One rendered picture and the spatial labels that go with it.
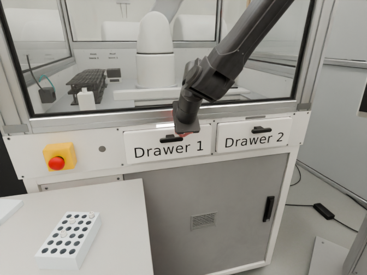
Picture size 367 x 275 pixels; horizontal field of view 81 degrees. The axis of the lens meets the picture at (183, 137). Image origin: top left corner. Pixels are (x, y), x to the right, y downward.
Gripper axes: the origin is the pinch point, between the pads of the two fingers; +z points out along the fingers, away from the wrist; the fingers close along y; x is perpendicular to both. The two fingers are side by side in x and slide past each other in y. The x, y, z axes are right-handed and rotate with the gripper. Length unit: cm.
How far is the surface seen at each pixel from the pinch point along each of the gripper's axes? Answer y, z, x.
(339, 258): -54, 69, -94
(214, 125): 2.9, 3.4, -12.3
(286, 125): 1.2, 4.1, -40.0
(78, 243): -28.0, -5.0, 27.7
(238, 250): -40, 58, -31
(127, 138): -0.1, 2.8, 17.0
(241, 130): 0.5, 3.9, -21.8
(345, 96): 51, 61, -149
